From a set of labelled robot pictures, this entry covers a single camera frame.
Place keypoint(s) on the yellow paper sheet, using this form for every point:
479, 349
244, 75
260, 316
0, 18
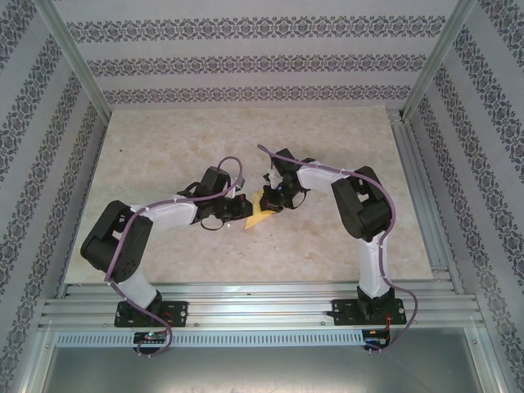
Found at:
256, 219

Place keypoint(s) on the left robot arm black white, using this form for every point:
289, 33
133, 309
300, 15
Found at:
118, 245

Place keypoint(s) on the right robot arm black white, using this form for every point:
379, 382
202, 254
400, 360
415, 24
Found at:
364, 204

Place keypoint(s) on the grey metal sheet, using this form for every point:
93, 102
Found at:
262, 370

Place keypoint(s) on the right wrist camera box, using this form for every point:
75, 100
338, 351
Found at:
271, 177

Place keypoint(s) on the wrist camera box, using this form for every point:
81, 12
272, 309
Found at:
240, 184
271, 177

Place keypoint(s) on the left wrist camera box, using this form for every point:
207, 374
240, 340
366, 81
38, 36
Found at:
240, 184

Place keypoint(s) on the aluminium mounting rail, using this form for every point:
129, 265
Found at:
262, 307

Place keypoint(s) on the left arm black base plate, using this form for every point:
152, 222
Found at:
180, 314

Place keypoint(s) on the aluminium side rail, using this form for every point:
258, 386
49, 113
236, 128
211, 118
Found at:
413, 172

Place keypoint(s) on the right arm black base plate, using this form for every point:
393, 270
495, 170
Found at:
344, 313

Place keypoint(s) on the aluminium frame bar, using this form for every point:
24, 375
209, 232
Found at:
73, 57
491, 364
30, 364
438, 57

